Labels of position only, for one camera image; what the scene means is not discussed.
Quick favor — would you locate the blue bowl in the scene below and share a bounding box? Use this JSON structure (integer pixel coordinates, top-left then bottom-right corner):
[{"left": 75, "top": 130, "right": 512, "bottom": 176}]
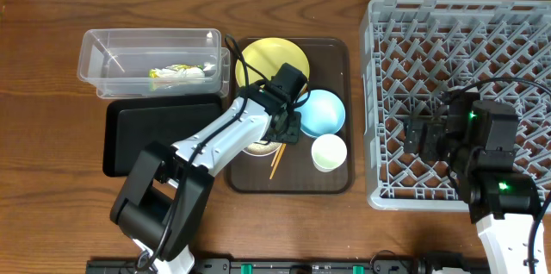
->
[{"left": 296, "top": 90, "right": 346, "bottom": 138}]

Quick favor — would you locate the black rail with green clips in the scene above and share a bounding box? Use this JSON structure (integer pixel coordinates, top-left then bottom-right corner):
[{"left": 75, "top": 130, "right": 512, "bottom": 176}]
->
[{"left": 85, "top": 258, "right": 490, "bottom": 274}]

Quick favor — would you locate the yellow-green snack wrapper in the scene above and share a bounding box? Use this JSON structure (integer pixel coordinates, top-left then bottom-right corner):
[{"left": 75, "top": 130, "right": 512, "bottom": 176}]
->
[{"left": 148, "top": 64, "right": 205, "bottom": 90}]

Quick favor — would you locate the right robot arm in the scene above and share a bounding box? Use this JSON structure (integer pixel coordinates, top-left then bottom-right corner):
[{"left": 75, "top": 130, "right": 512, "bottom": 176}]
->
[{"left": 403, "top": 81, "right": 550, "bottom": 273}]

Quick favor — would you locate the grey dishwasher rack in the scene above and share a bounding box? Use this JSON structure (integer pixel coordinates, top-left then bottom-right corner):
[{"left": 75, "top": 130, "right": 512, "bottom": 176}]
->
[{"left": 359, "top": 0, "right": 550, "bottom": 212}]

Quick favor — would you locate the white cup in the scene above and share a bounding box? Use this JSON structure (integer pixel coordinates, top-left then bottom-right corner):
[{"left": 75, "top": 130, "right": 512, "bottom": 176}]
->
[{"left": 311, "top": 134, "right": 347, "bottom": 172}]

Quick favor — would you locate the clear plastic waste bin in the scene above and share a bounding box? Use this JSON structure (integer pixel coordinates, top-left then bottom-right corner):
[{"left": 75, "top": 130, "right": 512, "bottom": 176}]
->
[{"left": 77, "top": 28, "right": 230, "bottom": 99}]

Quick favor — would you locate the wooden chopstick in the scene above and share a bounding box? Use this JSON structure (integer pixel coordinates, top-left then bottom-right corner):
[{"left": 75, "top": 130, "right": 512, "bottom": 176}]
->
[
  {"left": 270, "top": 145, "right": 282, "bottom": 167},
  {"left": 269, "top": 143, "right": 287, "bottom": 179}
]

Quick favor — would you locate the black food-waste tray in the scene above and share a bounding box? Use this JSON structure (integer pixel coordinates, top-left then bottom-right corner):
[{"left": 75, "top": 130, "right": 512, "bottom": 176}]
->
[{"left": 102, "top": 94, "right": 223, "bottom": 177}]

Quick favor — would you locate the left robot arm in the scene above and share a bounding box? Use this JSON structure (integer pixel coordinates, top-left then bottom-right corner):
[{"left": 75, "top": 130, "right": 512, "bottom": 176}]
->
[{"left": 110, "top": 63, "right": 310, "bottom": 273}]

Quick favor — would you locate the brown serving tray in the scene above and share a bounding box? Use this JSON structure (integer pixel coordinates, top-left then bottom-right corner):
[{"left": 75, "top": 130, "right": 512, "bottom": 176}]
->
[{"left": 224, "top": 37, "right": 355, "bottom": 195}]

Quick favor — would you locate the yellow plate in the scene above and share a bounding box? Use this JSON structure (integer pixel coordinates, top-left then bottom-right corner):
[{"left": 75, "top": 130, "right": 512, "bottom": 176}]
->
[{"left": 233, "top": 37, "right": 310, "bottom": 97}]

